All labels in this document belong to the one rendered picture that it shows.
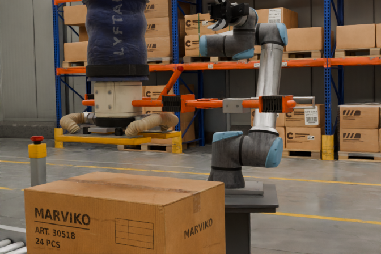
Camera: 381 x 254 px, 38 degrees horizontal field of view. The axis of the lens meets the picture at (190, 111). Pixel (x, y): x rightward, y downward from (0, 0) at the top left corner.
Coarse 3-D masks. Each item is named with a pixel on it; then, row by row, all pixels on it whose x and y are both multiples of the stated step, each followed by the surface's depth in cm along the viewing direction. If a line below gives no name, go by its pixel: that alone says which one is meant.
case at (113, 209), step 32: (32, 192) 195; (64, 192) 189; (96, 192) 187; (128, 192) 186; (160, 192) 185; (192, 192) 184; (224, 192) 201; (32, 224) 196; (64, 224) 188; (96, 224) 181; (128, 224) 174; (160, 224) 168; (192, 224) 181; (224, 224) 201
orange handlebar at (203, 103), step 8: (88, 104) 202; (136, 104) 191; (144, 104) 189; (152, 104) 188; (160, 104) 186; (184, 104) 181; (192, 104) 180; (200, 104) 178; (208, 104) 177; (216, 104) 176; (248, 104) 170; (256, 104) 169; (288, 104) 164
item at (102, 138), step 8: (120, 128) 186; (64, 136) 193; (72, 136) 192; (80, 136) 191; (88, 136) 189; (96, 136) 188; (104, 136) 186; (112, 136) 184; (120, 136) 184; (136, 136) 183; (144, 136) 187; (120, 144) 181; (128, 144) 180; (136, 144) 179
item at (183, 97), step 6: (162, 96) 183; (168, 96) 182; (174, 96) 181; (180, 96) 190; (186, 96) 182; (192, 96) 186; (162, 102) 184; (168, 102) 183; (174, 102) 182; (180, 102) 181; (162, 108) 184; (168, 108) 182; (174, 108) 181; (180, 108) 181; (186, 108) 182; (192, 108) 186
